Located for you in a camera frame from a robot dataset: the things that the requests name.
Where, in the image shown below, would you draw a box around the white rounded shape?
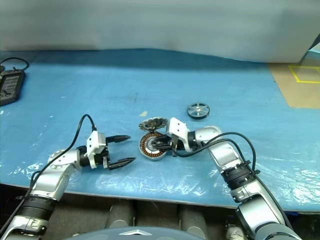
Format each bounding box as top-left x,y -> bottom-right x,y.
224,219 -> 246,240

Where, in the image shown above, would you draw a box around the spoked silver rotor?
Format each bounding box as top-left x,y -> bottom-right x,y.
186,102 -> 211,121

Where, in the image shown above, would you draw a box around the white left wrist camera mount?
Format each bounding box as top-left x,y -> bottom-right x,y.
86,130 -> 107,169

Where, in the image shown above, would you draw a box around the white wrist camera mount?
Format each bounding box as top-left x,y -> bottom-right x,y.
165,117 -> 189,151
86,130 -> 107,169

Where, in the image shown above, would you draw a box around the black device cable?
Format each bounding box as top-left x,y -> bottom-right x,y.
0,57 -> 30,74

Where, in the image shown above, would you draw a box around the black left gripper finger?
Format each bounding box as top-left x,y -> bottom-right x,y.
105,135 -> 132,145
108,157 -> 137,171

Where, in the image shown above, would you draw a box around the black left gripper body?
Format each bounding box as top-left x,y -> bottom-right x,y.
95,146 -> 111,169

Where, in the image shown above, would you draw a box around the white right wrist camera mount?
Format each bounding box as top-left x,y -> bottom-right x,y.
165,117 -> 189,151

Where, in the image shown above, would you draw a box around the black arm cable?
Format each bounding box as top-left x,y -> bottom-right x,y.
171,132 -> 293,228
0,113 -> 98,227

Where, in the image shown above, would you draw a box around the black box device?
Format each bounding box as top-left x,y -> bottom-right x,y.
0,69 -> 26,107

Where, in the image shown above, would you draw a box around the round motor housing copper windings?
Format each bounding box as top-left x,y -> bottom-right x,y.
138,132 -> 169,162

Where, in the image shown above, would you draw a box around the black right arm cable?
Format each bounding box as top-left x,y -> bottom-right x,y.
171,132 -> 293,228

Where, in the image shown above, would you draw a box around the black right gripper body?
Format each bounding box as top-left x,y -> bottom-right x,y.
170,134 -> 180,158

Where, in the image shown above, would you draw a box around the white backdrop sheet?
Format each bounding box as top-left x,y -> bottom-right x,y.
0,0 -> 320,64

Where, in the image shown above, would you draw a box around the grey rounded shape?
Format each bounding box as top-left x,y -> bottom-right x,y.
105,201 -> 137,230
178,203 -> 210,233

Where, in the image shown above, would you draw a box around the grey robot torso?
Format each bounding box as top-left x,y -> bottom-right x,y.
63,226 -> 201,240

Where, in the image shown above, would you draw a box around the blue plastic table cover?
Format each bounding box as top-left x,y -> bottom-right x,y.
0,48 -> 320,213

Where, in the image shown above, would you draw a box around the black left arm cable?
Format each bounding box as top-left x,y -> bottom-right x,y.
0,113 -> 98,227

